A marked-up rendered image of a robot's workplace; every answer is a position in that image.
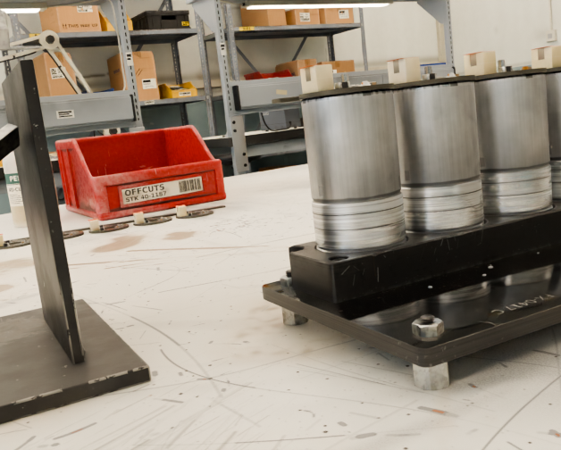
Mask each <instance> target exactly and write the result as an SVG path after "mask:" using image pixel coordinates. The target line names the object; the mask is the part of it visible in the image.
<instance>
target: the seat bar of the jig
mask: <svg viewBox="0 0 561 450"><path fill-rule="evenodd" d="M552 205H553V209H551V210H548V211H545V212H537V213H532V214H524V215H514V216H484V225H481V226H480V227H477V228H473V229H466V230H460V231H453V232H445V233H426V234H422V233H407V232H406V242H405V243H404V244H402V245H399V246H394V247H391V248H386V249H382V250H376V251H370V252H362V253H347V254H337V253H325V252H321V251H318V250H317V249H316V247H317V244H316V241H312V242H307V243H303V244H299V245H294V246H291V247H289V263H290V270H291V278H292V286H293V288H294V289H296V290H299V291H302V292H305V293H307V294H309V295H312V296H316V297H319V298H321V299H324V300H326V301H329V302H332V303H334V304H337V303H341V302H345V301H348V300H351V299H355V298H358V297H361V296H368V295H370V294H374V293H378V292H381V291H384V290H388V289H392V288H397V287H401V286H404V285H407V284H411V283H414V282H417V281H421V280H425V279H430V278H434V277H437V276H440V275H444V274H447V273H450V272H454V271H460V270H463V269H467V268H470V267H473V266H477V265H480V264H484V263H490V262H493V261H496V260H500V259H503V258H507V257H510V256H513V255H517V254H522V253H526V252H530V251H533V250H536V249H540V248H543V247H546V246H553V245H555V244H559V243H561V201H553V204H552Z"/></svg>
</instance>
